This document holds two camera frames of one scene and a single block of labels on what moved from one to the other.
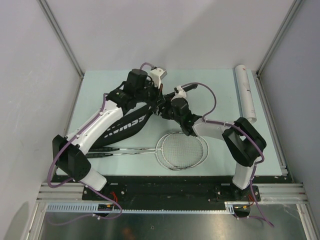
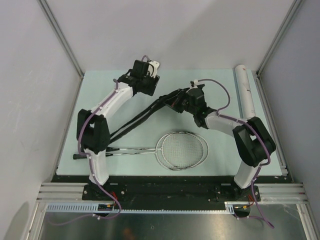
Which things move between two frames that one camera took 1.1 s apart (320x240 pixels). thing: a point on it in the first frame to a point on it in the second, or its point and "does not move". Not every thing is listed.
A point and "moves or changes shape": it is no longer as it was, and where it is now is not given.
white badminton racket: [184, 150] does not move
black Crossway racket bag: [130, 122] moves or changes shape
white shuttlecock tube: [246, 94] does not move
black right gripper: [167, 104] to [173, 103]
